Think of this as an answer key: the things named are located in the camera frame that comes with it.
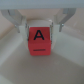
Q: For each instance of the pink block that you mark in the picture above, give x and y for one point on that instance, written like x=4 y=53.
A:
x=40 y=40

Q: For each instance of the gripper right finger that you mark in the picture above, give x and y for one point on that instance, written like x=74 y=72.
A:
x=64 y=16

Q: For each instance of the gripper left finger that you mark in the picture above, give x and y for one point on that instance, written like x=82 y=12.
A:
x=14 y=18

